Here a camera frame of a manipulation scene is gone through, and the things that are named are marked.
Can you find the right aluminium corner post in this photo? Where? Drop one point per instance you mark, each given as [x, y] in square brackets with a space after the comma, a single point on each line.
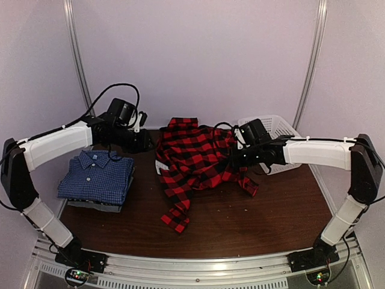
[318, 35]

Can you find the left circuit board with LEDs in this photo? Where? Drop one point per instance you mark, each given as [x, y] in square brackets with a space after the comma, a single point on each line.
[76, 277]

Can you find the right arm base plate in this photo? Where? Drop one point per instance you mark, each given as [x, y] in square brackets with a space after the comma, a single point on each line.
[311, 258]

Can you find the front aluminium frame rail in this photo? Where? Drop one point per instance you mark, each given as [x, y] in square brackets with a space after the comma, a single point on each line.
[125, 271]

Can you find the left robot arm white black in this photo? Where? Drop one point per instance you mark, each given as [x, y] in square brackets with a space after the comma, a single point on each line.
[22, 157]

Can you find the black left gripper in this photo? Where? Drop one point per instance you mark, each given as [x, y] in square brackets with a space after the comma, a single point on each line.
[143, 146]

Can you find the circuit board with leds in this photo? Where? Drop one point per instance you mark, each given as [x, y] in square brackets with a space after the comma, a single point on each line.
[318, 277]
[76, 277]

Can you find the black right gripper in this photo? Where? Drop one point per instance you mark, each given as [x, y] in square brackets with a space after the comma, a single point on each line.
[235, 162]

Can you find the right circuit board with LEDs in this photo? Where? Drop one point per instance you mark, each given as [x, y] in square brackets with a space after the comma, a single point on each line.
[318, 277]

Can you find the blue checked folded shirt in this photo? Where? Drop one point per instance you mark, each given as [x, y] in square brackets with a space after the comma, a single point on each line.
[99, 159]

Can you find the white plastic basket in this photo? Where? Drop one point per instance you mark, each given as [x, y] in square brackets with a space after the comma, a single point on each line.
[276, 126]

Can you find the left aluminium corner post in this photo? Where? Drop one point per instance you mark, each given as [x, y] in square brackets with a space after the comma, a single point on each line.
[76, 52]

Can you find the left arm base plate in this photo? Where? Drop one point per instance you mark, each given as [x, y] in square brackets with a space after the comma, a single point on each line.
[89, 261]

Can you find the grey folded shirt underneath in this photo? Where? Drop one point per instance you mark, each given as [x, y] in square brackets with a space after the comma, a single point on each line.
[99, 206]

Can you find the red black plaid shirt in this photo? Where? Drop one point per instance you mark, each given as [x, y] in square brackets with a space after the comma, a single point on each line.
[195, 157]

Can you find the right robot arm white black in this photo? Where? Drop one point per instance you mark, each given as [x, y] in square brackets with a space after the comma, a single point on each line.
[356, 155]

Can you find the aluminium corner post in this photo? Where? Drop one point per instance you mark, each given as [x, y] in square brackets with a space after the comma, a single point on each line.
[318, 35]
[76, 52]

